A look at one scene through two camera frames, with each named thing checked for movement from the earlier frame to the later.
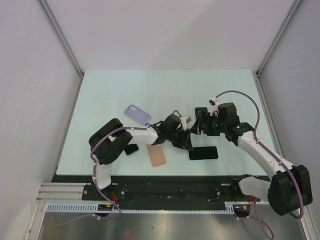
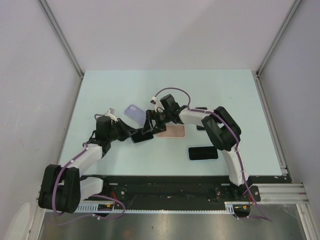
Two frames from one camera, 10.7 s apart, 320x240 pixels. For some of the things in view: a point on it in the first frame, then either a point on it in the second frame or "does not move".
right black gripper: [196, 129] → [153, 115]
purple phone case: [137, 114] does not move
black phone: [131, 149] → [139, 137]
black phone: [203, 153] does not move
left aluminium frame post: [53, 24] does not move
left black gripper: [184, 144] → [125, 128]
